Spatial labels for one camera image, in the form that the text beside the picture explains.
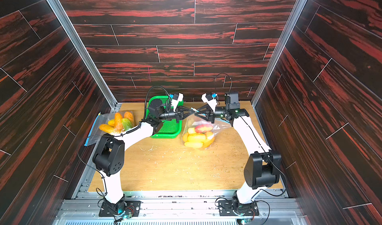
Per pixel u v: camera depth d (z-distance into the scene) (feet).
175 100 2.31
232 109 2.12
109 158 1.67
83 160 2.98
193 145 2.90
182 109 2.41
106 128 3.33
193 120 2.63
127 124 3.15
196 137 2.84
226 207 2.41
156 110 2.20
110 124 3.41
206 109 2.37
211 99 2.14
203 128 2.85
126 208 2.39
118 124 3.21
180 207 2.47
